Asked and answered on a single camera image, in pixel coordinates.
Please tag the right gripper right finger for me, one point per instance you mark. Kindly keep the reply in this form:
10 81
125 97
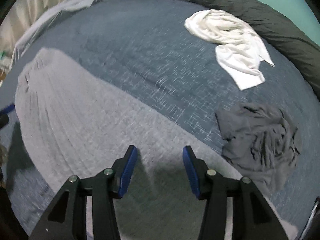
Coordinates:
251 215

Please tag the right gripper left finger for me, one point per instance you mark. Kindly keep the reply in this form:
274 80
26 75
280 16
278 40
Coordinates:
79 199

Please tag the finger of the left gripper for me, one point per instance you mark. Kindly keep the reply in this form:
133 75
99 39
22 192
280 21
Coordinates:
8 109
4 119

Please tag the grey quilted sweatshirt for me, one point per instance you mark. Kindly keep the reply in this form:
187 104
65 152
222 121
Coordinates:
75 123

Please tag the person's left hand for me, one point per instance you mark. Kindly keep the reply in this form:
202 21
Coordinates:
3 155

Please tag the bags on floor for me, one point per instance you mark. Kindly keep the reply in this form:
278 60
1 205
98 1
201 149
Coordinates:
5 63

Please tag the dark grey thin garment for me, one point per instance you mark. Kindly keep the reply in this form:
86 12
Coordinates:
262 143

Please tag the beige striped curtain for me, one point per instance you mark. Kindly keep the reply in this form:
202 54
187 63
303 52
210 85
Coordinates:
22 15

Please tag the light grey blanket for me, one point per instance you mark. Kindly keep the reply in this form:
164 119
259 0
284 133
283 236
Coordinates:
45 21

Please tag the blue patterned bed sheet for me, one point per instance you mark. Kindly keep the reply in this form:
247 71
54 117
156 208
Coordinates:
143 48

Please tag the white t-shirt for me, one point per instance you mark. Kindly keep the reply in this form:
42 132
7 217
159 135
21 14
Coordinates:
239 50

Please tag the long dark grey pillow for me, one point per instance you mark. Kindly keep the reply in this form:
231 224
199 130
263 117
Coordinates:
278 31

